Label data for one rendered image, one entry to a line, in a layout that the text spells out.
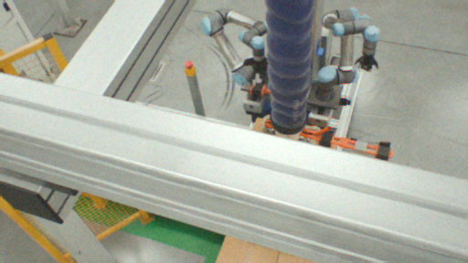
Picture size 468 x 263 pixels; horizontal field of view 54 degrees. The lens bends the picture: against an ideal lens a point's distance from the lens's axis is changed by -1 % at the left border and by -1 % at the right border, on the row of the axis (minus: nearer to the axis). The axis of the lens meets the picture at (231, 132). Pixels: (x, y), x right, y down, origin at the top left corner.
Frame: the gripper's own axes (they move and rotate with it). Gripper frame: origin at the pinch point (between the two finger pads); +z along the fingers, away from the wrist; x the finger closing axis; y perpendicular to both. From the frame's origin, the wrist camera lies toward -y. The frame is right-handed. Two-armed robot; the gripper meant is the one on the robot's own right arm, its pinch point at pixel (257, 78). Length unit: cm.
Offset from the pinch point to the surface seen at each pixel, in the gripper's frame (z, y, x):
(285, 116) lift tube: -13.7, 31.2, -35.5
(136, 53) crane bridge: -174, 39, -149
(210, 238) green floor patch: 130, -22, -71
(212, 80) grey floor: 130, -91, 94
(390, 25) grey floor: 129, 69, 230
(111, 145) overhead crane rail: -191, 57, -177
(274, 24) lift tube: -84, 26, -37
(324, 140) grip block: 9, 54, -29
